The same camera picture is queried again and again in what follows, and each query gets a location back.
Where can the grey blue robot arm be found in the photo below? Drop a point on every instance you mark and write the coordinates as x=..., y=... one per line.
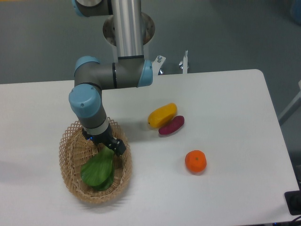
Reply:
x=91, y=77

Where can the white frame at right edge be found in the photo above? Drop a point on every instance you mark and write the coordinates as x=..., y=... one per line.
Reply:
x=291, y=108

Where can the green bok choy vegetable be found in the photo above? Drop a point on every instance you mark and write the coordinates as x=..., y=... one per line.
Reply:
x=98, y=171

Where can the orange tangerine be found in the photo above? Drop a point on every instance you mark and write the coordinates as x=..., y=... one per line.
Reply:
x=195, y=161

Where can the purple sweet potato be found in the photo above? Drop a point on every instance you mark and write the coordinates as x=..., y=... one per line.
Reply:
x=175, y=124

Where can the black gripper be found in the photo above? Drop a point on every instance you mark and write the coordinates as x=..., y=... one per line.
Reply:
x=115, y=144

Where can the woven wicker basket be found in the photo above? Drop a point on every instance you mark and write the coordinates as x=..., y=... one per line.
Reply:
x=75, y=150

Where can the black device at table edge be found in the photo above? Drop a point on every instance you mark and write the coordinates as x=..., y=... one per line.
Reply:
x=293, y=201

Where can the yellow mango fruit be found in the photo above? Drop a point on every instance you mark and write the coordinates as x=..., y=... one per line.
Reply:
x=162, y=115

